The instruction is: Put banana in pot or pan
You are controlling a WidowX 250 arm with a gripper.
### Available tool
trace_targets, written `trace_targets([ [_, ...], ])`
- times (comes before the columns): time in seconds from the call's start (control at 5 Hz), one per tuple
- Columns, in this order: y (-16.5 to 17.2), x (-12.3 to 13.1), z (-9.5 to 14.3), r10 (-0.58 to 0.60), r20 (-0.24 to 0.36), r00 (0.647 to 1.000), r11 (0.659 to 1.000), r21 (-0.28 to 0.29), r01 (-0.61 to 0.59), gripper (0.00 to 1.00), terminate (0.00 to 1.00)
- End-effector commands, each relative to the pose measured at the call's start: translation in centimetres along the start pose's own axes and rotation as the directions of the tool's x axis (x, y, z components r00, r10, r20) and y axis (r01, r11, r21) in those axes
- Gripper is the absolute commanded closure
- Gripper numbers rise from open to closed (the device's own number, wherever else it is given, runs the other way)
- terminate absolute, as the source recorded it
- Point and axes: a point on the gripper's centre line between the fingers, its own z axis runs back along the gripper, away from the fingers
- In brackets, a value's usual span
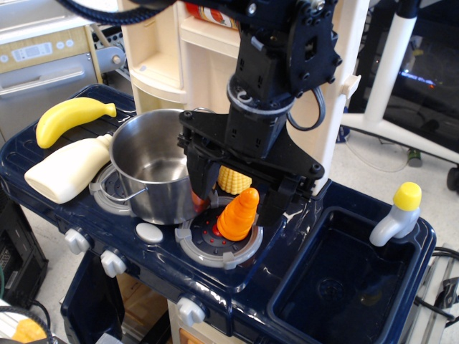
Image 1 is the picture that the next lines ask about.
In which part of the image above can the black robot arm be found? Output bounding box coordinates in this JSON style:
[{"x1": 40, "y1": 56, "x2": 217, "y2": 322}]
[{"x1": 179, "y1": 1, "x2": 341, "y2": 226}]

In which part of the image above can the grey burner ring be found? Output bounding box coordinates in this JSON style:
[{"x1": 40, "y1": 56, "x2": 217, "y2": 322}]
[
  {"x1": 88, "y1": 163, "x2": 136, "y2": 217},
  {"x1": 174, "y1": 190, "x2": 264, "y2": 271}
]

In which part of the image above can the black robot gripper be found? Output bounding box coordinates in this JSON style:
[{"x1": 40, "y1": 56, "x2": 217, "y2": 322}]
[{"x1": 179, "y1": 91, "x2": 324, "y2": 226}]

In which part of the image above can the grey toy faucet yellow cap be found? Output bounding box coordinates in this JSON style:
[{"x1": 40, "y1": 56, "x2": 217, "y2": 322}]
[{"x1": 369, "y1": 182, "x2": 422, "y2": 247}]

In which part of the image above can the white stove knob left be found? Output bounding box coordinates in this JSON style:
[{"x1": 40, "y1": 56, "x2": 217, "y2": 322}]
[{"x1": 65, "y1": 229, "x2": 90, "y2": 255}]

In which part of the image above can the white stove knob middle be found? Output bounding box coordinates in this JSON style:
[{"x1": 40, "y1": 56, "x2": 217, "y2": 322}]
[{"x1": 100, "y1": 250, "x2": 127, "y2": 278}]

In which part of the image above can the white pvc stand frame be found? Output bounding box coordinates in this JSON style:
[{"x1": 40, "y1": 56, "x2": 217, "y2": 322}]
[{"x1": 340, "y1": 0, "x2": 459, "y2": 166}]

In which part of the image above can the cream toy kitchen shelf tower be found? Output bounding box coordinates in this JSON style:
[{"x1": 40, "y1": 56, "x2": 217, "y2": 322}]
[{"x1": 122, "y1": 1, "x2": 369, "y2": 195}]

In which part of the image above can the white stove knob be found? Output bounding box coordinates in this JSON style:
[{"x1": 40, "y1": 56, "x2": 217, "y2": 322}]
[
  {"x1": 176, "y1": 297, "x2": 206, "y2": 327},
  {"x1": 65, "y1": 229, "x2": 90, "y2": 255},
  {"x1": 100, "y1": 250, "x2": 127, "y2": 278}
]

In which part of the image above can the yellow toy corn cob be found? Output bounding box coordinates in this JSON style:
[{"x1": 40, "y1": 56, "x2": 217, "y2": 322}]
[{"x1": 217, "y1": 166, "x2": 252, "y2": 195}]

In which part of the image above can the navy toy kitchen counter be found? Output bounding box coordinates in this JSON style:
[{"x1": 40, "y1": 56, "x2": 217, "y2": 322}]
[{"x1": 1, "y1": 85, "x2": 436, "y2": 343}]

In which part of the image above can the orange toy carrot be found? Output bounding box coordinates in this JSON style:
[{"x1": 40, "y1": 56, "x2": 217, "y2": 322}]
[{"x1": 217, "y1": 188, "x2": 260, "y2": 242}]

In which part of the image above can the grey oval button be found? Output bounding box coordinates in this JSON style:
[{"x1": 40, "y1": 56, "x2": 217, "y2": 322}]
[{"x1": 136, "y1": 223, "x2": 164, "y2": 244}]

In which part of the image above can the grey left burner ring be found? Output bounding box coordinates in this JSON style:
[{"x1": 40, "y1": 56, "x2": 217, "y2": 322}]
[{"x1": 88, "y1": 163, "x2": 136, "y2": 217}]

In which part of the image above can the white stove knob right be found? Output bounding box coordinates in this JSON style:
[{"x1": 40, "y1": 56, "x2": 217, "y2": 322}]
[{"x1": 176, "y1": 297, "x2": 206, "y2": 327}]

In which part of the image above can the stainless steel pot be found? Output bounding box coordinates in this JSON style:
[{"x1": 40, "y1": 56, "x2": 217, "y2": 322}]
[{"x1": 101, "y1": 109, "x2": 209, "y2": 225}]

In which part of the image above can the cream plastic squeeze bottle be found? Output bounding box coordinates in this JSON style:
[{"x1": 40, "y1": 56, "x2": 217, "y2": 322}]
[{"x1": 24, "y1": 134, "x2": 112, "y2": 204}]

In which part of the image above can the grey right burner ring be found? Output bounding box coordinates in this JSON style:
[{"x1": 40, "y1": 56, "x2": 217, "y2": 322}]
[{"x1": 174, "y1": 190, "x2": 264, "y2": 271}]

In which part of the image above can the toy dishwasher oven unit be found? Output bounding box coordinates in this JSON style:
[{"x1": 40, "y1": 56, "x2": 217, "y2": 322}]
[{"x1": 1, "y1": 1, "x2": 102, "y2": 143}]

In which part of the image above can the yellow toy banana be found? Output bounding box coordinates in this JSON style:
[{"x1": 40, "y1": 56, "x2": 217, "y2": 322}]
[{"x1": 36, "y1": 97, "x2": 117, "y2": 148}]

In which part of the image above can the black corrugated cable hose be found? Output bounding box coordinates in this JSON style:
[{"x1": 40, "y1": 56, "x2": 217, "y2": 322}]
[{"x1": 56, "y1": 0, "x2": 180, "y2": 27}]

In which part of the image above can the black box on floor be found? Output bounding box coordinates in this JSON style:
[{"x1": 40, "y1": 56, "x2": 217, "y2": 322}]
[{"x1": 1, "y1": 192, "x2": 48, "y2": 309}]

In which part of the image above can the green can on floor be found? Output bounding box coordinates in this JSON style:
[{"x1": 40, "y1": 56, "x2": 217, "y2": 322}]
[{"x1": 407, "y1": 148, "x2": 422, "y2": 168}]

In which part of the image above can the orange label can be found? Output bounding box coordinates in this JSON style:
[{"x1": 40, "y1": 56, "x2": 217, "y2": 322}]
[{"x1": 185, "y1": 2, "x2": 239, "y2": 29}]

